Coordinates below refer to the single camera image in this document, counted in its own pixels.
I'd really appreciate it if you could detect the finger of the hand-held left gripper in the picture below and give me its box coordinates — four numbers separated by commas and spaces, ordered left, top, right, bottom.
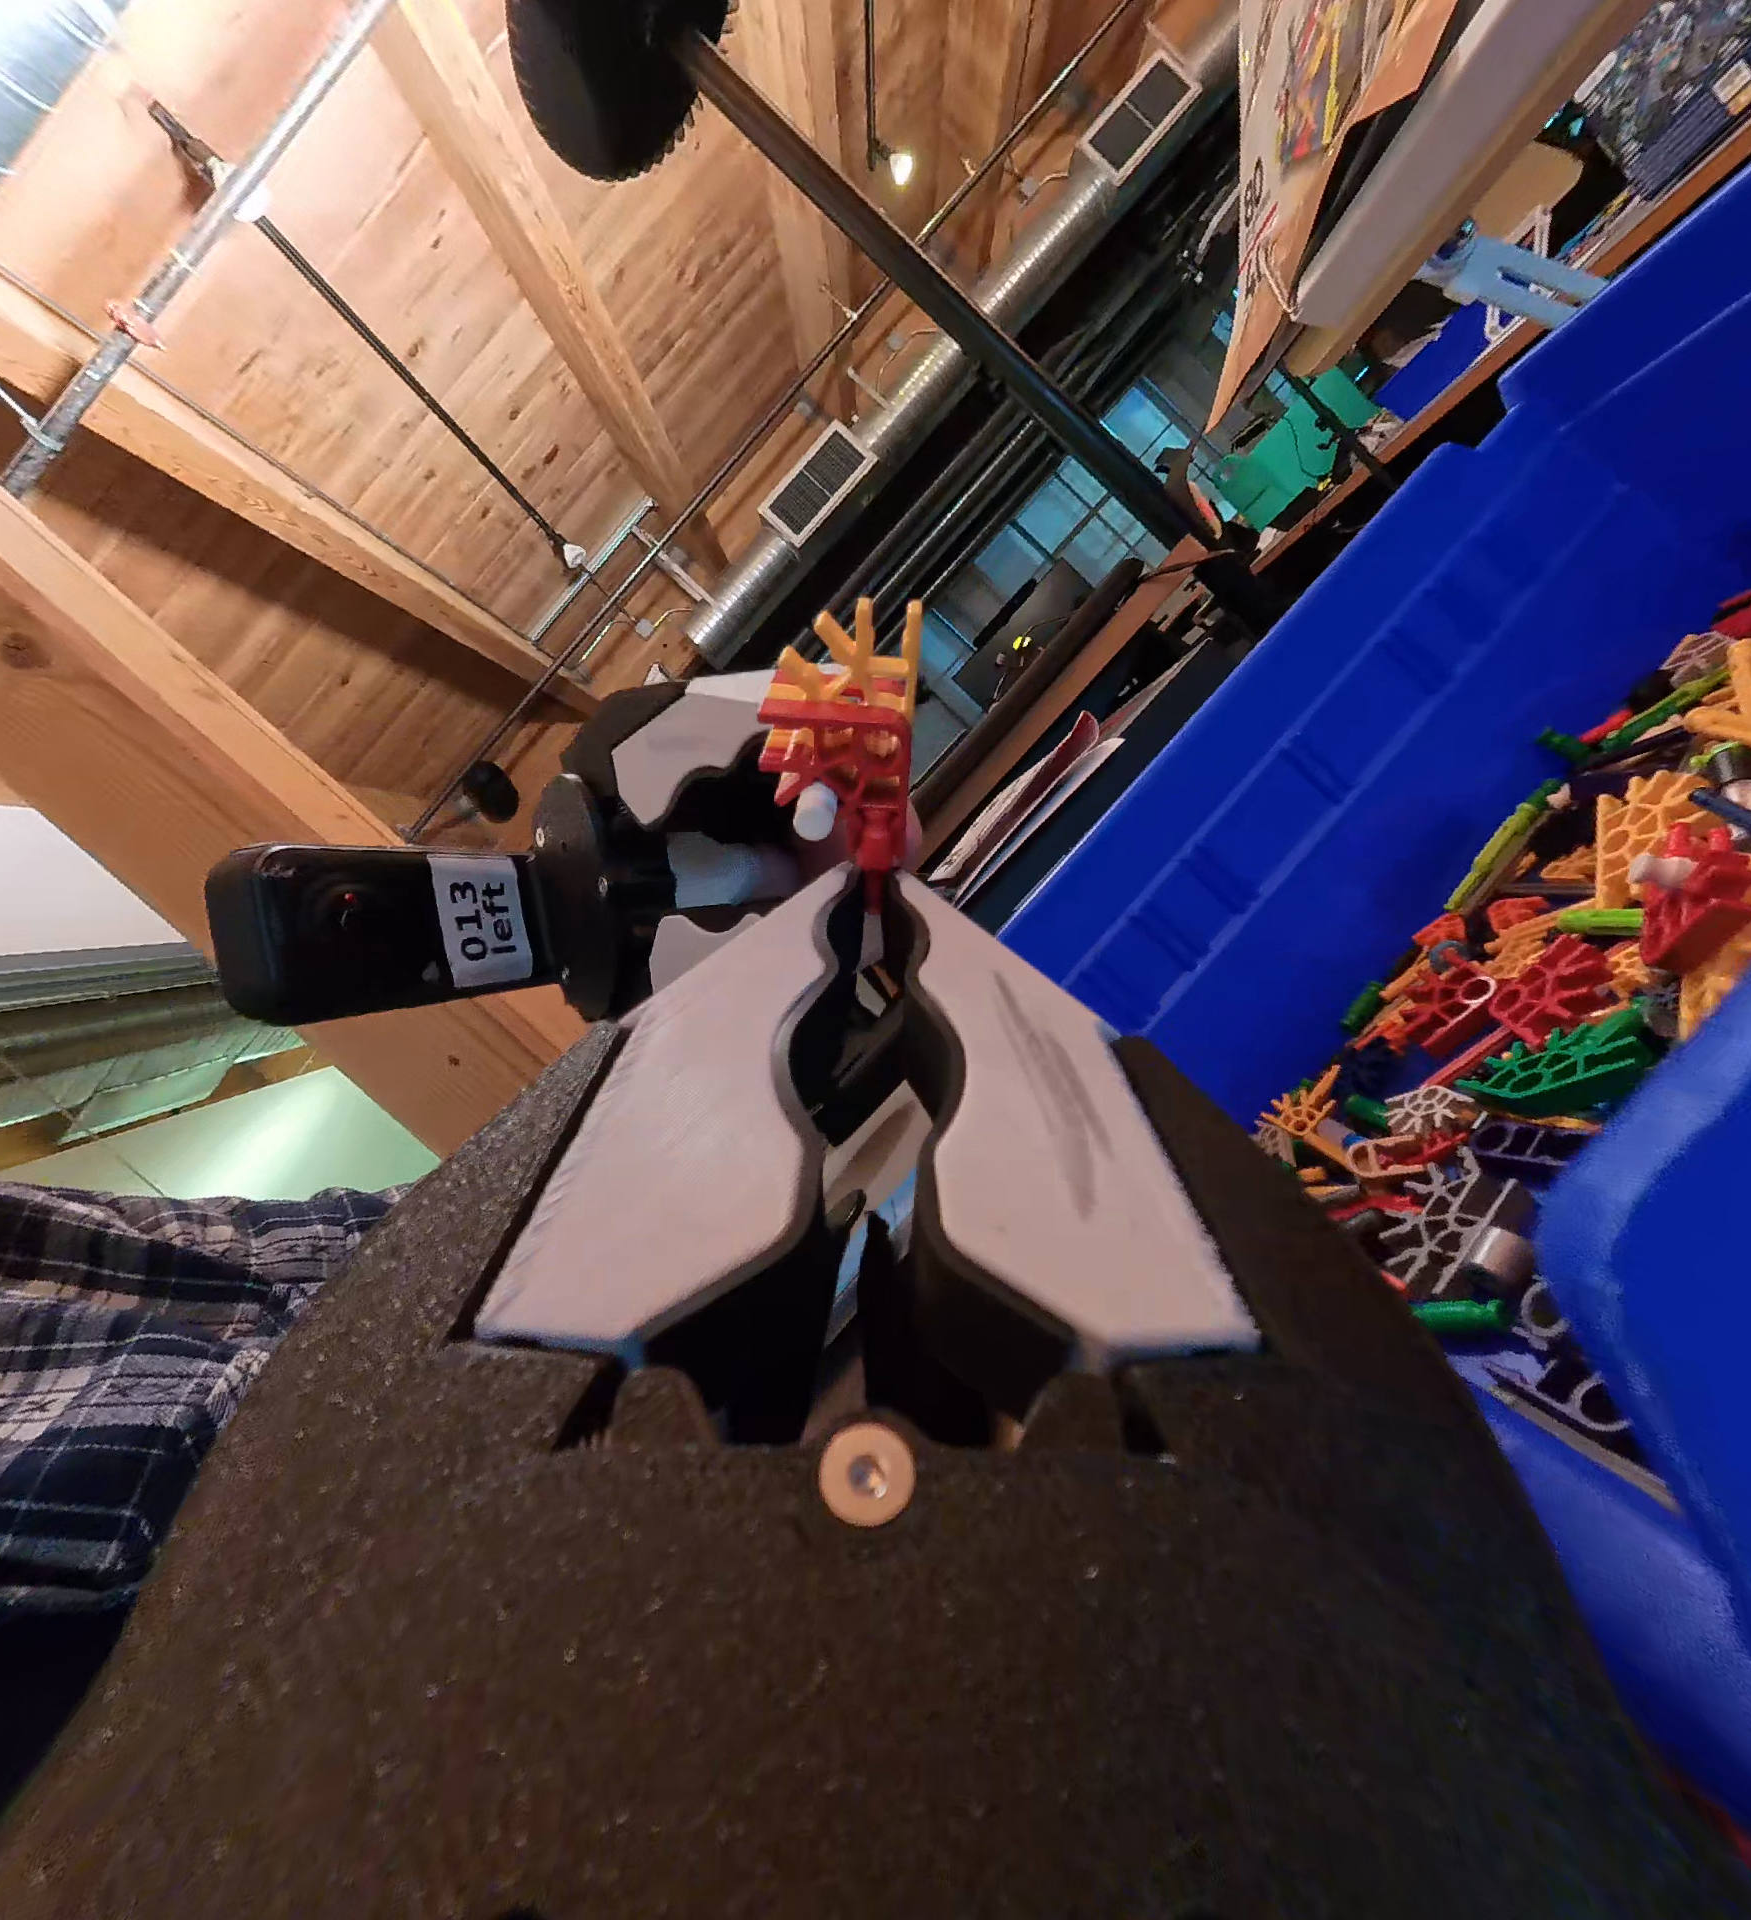
638, 899, 795, 1023
614, 669, 816, 841

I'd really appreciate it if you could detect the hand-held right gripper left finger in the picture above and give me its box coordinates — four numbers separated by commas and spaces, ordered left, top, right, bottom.
472, 866, 878, 1443

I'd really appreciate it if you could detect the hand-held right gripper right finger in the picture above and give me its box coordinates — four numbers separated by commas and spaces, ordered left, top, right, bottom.
887, 873, 1263, 1443

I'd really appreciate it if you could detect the red yellow toy connector assembly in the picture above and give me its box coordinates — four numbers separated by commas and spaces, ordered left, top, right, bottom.
755, 596, 926, 918

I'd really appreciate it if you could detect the pile of colourful toy pieces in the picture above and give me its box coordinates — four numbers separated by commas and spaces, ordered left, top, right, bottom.
1255, 554, 1751, 1337

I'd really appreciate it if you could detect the blue plastic bin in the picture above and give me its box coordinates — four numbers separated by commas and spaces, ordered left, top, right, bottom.
994, 91, 1751, 1914

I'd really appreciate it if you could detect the white air vent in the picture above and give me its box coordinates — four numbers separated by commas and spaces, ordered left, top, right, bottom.
1076, 52, 1205, 181
755, 420, 880, 544

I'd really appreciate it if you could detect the black ceiling rod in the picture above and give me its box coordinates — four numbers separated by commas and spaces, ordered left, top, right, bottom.
147, 96, 582, 572

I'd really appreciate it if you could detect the black pole with round disc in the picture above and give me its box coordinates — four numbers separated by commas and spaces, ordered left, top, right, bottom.
505, 0, 1236, 549

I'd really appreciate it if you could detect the grey ceiling pipe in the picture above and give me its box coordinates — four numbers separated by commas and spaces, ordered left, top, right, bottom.
0, 0, 397, 496

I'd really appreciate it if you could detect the clear toy parts bag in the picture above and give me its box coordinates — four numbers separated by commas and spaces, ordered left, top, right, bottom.
1205, 0, 1463, 430

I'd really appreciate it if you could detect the dark blue printed box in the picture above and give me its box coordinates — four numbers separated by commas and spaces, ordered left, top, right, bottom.
1571, 0, 1751, 204

